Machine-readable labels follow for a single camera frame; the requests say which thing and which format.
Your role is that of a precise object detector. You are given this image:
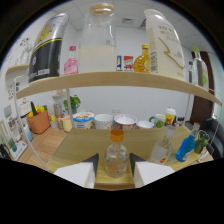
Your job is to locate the clear bottle orange cap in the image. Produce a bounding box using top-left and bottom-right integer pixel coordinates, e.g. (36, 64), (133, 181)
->
(104, 128), (129, 179)

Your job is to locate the green glass cup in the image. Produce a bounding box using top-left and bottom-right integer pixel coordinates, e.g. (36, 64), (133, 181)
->
(7, 134), (18, 153)

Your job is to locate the clear bottle red label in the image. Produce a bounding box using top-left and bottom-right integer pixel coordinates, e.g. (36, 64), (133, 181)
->
(147, 125), (177, 165)

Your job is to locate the blue liquid bottle silver cap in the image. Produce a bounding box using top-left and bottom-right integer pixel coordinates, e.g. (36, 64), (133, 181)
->
(175, 121), (202, 163)

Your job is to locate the green mug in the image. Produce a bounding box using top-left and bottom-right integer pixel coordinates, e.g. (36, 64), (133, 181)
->
(148, 113), (167, 129)

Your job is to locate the white blue food tub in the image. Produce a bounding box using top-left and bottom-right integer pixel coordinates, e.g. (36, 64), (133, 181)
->
(72, 111), (96, 130)

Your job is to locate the glass jar of limes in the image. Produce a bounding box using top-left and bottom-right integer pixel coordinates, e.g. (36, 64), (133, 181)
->
(193, 129), (211, 155)

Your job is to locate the white bowl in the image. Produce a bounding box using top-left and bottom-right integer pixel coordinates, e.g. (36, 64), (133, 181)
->
(113, 114), (138, 130)

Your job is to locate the white mug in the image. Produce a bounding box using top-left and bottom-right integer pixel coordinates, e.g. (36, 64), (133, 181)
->
(93, 113), (114, 130)

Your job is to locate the white tray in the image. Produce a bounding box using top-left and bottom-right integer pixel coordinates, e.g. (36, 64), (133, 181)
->
(9, 139), (28, 162)

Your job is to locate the light blue small bottle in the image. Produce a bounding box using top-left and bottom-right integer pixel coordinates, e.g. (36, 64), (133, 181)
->
(21, 123), (34, 142)

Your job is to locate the green potted plant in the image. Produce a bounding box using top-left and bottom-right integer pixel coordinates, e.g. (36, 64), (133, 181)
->
(62, 94), (82, 115)

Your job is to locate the brown door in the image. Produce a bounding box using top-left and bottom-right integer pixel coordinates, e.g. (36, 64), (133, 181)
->
(189, 51), (214, 126)

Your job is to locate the white kettle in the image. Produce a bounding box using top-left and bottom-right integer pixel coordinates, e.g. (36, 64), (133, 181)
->
(18, 99), (33, 118)

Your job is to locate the pink liquid bottle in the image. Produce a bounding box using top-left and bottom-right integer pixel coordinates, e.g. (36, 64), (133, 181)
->
(63, 45), (80, 76)

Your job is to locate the amber honey bottle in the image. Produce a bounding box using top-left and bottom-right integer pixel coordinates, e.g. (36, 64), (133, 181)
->
(133, 44), (152, 74)

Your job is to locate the large glass jar cork lid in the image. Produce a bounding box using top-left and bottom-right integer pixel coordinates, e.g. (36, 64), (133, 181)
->
(77, 2), (118, 74)

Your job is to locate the small square ceiling vent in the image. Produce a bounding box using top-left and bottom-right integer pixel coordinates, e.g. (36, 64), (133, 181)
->
(121, 17), (134, 25)

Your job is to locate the two-tier wooden shelf white frame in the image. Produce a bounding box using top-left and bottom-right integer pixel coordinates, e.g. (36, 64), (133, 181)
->
(11, 71), (223, 191)

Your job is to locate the blue yellow wall poster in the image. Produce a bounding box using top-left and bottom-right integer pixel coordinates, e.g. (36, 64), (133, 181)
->
(116, 55), (123, 72)

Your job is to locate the wooden wall shelf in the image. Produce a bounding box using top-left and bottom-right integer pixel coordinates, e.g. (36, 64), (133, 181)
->
(6, 64), (30, 75)

